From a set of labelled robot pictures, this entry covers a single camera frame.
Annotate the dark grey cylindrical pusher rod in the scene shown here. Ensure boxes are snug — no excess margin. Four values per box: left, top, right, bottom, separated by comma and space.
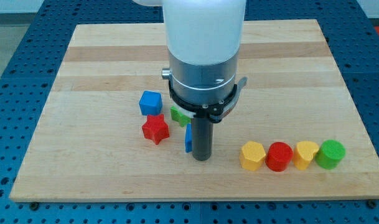
191, 118, 213, 161

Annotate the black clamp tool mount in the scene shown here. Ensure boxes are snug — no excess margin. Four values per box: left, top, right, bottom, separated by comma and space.
168, 77, 248, 123

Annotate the blue triangle block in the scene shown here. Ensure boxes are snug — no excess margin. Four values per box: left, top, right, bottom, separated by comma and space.
184, 123, 192, 153

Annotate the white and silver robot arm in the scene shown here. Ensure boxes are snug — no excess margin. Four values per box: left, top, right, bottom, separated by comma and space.
134, 0, 247, 161

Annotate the green block behind arm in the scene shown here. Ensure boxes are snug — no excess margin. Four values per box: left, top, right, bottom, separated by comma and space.
170, 106, 191, 127

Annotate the red star block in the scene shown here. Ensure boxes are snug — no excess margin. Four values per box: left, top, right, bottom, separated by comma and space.
142, 114, 170, 145

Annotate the yellow hexagon block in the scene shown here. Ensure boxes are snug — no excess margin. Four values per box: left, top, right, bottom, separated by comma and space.
239, 141, 266, 171

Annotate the blue cube block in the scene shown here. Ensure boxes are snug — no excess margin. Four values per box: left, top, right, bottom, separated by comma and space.
139, 91, 162, 116

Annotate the red cylinder block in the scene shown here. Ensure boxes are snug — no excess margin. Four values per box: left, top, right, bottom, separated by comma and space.
265, 142, 294, 172

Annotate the light wooden board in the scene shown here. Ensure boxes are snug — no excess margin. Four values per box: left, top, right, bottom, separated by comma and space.
9, 19, 379, 202

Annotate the yellow heart block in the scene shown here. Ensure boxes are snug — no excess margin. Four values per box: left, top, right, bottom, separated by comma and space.
292, 141, 319, 170

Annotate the green cylinder block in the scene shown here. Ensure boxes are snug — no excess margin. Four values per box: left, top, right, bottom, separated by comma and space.
314, 139, 346, 170

